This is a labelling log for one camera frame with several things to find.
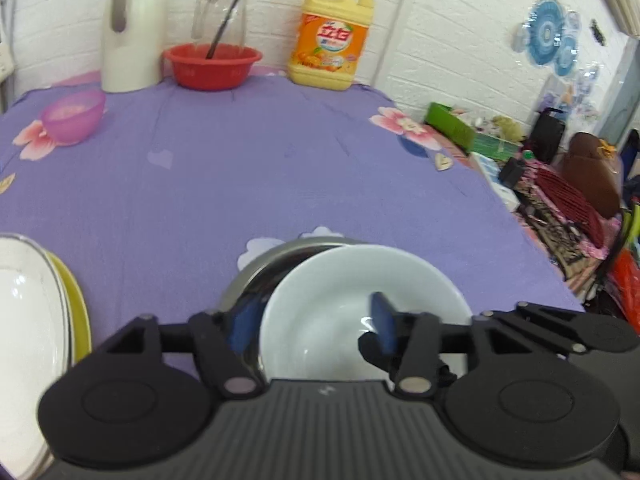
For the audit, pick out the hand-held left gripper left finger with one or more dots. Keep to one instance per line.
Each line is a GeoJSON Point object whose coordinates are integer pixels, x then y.
{"type": "Point", "coordinates": [212, 345]}

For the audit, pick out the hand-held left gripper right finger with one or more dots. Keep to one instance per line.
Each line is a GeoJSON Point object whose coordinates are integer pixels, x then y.
{"type": "Point", "coordinates": [384, 320]}

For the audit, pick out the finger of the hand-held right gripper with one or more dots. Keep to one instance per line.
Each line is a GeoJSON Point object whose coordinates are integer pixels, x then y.
{"type": "Point", "coordinates": [555, 325]}

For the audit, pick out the white patterned ceramic bowl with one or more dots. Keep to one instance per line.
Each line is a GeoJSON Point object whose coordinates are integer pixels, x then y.
{"type": "Point", "coordinates": [320, 320]}

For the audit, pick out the stainless steel bowl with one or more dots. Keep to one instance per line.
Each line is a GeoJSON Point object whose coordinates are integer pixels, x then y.
{"type": "Point", "coordinates": [250, 285]}

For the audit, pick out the yellow plastic plate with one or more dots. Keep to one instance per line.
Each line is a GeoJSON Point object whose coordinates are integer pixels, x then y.
{"type": "Point", "coordinates": [80, 310]}

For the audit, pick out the white blue-rimmed plate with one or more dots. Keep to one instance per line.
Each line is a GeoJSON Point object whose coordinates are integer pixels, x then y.
{"type": "Point", "coordinates": [20, 360]}

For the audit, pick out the orange plastic bag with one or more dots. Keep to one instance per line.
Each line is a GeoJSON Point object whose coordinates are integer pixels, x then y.
{"type": "Point", "coordinates": [627, 285]}

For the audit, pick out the red mesh mat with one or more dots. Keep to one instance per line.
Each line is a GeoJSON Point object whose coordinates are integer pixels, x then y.
{"type": "Point", "coordinates": [570, 205]}

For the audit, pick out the brown bag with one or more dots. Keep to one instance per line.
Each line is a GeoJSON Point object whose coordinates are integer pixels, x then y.
{"type": "Point", "coordinates": [592, 175]}

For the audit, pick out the small black object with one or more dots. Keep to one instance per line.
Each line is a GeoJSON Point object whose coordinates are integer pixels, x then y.
{"type": "Point", "coordinates": [512, 174]}

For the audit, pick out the purple floral tablecloth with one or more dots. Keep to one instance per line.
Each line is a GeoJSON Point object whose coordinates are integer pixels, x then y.
{"type": "Point", "coordinates": [250, 170]}

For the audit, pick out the black cylindrical container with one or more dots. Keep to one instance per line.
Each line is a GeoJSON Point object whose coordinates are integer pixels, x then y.
{"type": "Point", "coordinates": [547, 135]}

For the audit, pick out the green box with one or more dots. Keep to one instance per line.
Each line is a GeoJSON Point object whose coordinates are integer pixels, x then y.
{"type": "Point", "coordinates": [450, 125]}

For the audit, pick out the beige yarn ball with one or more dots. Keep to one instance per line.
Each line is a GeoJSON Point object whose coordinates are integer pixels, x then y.
{"type": "Point", "coordinates": [505, 125]}

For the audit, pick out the purple plastic bowl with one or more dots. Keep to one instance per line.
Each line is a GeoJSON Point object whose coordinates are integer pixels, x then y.
{"type": "Point", "coordinates": [72, 120]}

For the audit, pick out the red plastic bowl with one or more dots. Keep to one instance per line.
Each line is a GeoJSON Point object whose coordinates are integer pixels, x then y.
{"type": "Point", "coordinates": [210, 72]}

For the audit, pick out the yellow detergent bottle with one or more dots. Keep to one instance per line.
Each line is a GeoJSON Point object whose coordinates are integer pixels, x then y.
{"type": "Point", "coordinates": [325, 45]}

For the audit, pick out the white thermos jug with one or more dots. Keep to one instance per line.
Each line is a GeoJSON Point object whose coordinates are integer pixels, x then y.
{"type": "Point", "coordinates": [135, 35]}

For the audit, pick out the blue round wall decoration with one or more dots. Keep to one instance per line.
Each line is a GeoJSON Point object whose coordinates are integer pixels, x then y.
{"type": "Point", "coordinates": [547, 35]}

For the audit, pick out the white wall pipe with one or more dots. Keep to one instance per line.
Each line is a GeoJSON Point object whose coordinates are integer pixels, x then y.
{"type": "Point", "coordinates": [395, 20]}

